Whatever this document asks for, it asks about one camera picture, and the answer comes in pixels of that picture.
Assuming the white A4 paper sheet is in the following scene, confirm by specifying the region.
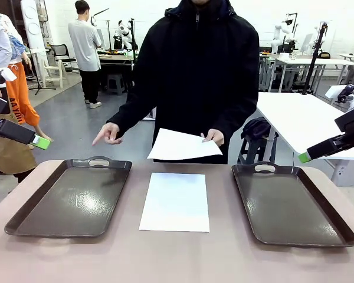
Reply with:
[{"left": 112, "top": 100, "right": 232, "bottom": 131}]
[
  {"left": 146, "top": 127, "right": 224, "bottom": 162},
  {"left": 139, "top": 172, "right": 211, "bottom": 233}
]

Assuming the person's right forearm black sleeve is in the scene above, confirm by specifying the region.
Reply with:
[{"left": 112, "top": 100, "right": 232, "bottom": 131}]
[{"left": 107, "top": 91, "right": 150, "bottom": 139}]

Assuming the person's left forearm black sleeve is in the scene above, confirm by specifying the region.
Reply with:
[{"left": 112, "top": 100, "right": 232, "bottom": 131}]
[{"left": 219, "top": 94, "right": 259, "bottom": 145}]

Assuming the person's right hand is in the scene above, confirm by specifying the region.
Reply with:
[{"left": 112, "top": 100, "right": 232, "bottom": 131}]
[{"left": 91, "top": 122, "right": 123, "bottom": 147}]

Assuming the person's left hand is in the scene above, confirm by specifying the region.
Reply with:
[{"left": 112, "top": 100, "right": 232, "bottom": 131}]
[{"left": 201, "top": 129, "right": 225, "bottom": 147}]

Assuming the mannequin in orange pants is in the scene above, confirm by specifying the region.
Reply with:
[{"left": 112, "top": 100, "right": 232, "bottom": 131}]
[{"left": 0, "top": 14, "right": 53, "bottom": 143}]

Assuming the large white table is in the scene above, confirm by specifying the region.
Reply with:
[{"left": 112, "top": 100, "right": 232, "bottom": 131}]
[{"left": 255, "top": 91, "right": 354, "bottom": 187}]

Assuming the black floor tripod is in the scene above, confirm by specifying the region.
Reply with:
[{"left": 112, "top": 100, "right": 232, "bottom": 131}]
[{"left": 28, "top": 57, "right": 57, "bottom": 96}]

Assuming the dark brown plastic tray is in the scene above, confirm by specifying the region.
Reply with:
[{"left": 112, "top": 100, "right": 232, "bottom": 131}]
[
  {"left": 4, "top": 156, "right": 133, "bottom": 239},
  {"left": 231, "top": 161, "right": 354, "bottom": 248}
]

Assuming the black step stool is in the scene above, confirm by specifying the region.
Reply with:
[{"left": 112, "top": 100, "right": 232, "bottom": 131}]
[{"left": 237, "top": 134, "right": 280, "bottom": 166}]

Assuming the white wooden chair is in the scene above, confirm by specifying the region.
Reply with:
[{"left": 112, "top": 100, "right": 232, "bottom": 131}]
[{"left": 42, "top": 58, "right": 69, "bottom": 88}]

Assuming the tall black tripod pole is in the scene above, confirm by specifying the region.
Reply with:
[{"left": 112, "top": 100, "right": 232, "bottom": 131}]
[{"left": 301, "top": 22, "right": 329, "bottom": 96}]

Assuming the white background desk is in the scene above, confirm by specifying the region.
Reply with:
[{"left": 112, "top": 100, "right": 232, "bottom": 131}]
[{"left": 276, "top": 57, "right": 354, "bottom": 93}]

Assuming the black mesh office chair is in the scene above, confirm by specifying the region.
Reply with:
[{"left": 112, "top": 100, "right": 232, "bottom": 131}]
[{"left": 49, "top": 43, "right": 77, "bottom": 73}]

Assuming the white standing air conditioner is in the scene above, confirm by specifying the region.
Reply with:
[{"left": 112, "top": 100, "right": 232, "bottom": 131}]
[{"left": 19, "top": 0, "right": 47, "bottom": 51}]

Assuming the white background monitor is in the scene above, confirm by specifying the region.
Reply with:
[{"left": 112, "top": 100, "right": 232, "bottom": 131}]
[{"left": 300, "top": 33, "right": 314, "bottom": 55}]

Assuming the grey metal desk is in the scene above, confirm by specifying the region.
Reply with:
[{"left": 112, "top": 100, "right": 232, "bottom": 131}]
[{"left": 258, "top": 52, "right": 280, "bottom": 92}]

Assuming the grey plastic stool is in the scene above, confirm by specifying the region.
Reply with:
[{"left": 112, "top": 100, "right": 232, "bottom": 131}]
[{"left": 106, "top": 73, "right": 127, "bottom": 96}]

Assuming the person in white T-shirt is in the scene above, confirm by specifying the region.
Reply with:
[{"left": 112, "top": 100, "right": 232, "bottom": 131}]
[{"left": 67, "top": 0, "right": 103, "bottom": 109}]

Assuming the wood-topped background table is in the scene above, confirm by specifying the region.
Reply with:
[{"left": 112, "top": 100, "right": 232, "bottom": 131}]
[{"left": 97, "top": 48, "right": 136, "bottom": 91}]

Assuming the black and white background robot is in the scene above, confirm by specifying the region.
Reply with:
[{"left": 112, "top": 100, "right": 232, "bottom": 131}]
[{"left": 113, "top": 19, "right": 134, "bottom": 51}]

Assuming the person in black jacket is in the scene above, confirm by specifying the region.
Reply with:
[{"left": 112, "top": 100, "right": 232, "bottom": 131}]
[{"left": 107, "top": 0, "right": 260, "bottom": 164}]

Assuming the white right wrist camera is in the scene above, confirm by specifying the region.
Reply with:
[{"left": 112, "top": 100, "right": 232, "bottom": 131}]
[{"left": 325, "top": 85, "right": 348, "bottom": 100}]

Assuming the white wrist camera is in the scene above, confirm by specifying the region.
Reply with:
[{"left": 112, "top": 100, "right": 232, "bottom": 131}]
[
  {"left": 325, "top": 85, "right": 348, "bottom": 100},
  {"left": 1, "top": 69, "right": 18, "bottom": 83}
]

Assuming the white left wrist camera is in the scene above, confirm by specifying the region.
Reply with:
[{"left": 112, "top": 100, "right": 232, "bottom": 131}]
[{"left": 1, "top": 69, "right": 18, "bottom": 83}]

